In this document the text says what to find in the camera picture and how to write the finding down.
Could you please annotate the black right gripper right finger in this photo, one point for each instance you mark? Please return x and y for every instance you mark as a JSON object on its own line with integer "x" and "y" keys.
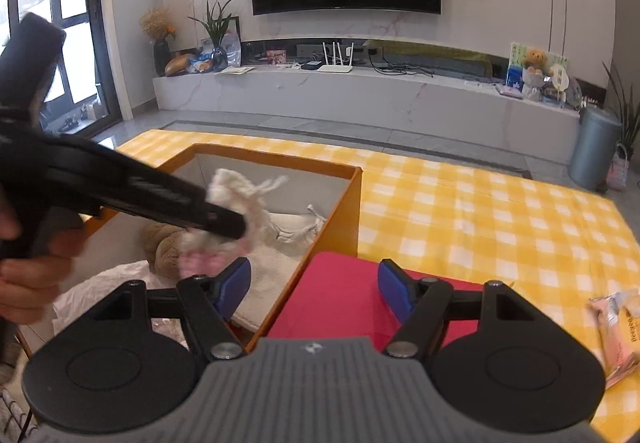
{"x": 420, "y": 305}

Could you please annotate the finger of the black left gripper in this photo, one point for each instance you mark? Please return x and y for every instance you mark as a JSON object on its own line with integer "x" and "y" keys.
{"x": 190, "y": 203}

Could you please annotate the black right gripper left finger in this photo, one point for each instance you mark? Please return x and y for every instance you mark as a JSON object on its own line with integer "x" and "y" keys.
{"x": 208, "y": 304}

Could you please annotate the pink white knitted plush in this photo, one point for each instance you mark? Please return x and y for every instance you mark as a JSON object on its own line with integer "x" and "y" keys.
{"x": 203, "y": 253}

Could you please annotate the white drawstring cloth bag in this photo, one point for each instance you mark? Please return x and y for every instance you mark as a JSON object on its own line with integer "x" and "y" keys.
{"x": 232, "y": 190}

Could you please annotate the white mesh net bag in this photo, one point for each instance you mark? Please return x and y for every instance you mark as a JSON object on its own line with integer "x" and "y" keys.
{"x": 81, "y": 298}

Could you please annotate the person's left hand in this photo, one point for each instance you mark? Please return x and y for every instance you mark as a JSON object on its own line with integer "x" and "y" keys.
{"x": 29, "y": 286}

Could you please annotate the brown plush toy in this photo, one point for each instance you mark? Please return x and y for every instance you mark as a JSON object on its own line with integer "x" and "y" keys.
{"x": 161, "y": 244}

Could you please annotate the yellow checkered tablecloth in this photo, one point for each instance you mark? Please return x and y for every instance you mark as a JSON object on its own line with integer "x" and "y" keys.
{"x": 557, "y": 247}

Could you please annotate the dried flowers in dark vase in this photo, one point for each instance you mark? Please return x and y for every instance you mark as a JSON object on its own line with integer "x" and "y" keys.
{"x": 158, "y": 26}

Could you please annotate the green potted plant in vase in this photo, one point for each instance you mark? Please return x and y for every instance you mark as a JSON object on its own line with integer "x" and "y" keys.
{"x": 224, "y": 48}

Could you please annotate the pink wet wipes packet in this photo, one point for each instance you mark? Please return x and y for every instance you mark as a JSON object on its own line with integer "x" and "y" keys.
{"x": 617, "y": 318}

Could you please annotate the white marble tv bench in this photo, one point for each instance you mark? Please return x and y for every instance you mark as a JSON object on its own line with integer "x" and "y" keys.
{"x": 437, "y": 106}

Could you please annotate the grey metal trash bin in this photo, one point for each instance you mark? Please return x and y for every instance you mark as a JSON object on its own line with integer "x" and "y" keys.
{"x": 598, "y": 134}

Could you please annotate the woven pastel basket bag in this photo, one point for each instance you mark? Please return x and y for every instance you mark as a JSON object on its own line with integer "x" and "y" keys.
{"x": 618, "y": 172}

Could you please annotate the white wifi router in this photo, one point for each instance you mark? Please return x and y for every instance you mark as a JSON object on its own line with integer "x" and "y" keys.
{"x": 336, "y": 58}

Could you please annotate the teddy bear toy on bench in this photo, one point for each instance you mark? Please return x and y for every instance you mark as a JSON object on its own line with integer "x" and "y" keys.
{"x": 535, "y": 61}

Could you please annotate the tall green floor plant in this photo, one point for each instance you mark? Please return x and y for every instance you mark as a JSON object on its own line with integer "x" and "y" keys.
{"x": 626, "y": 108}

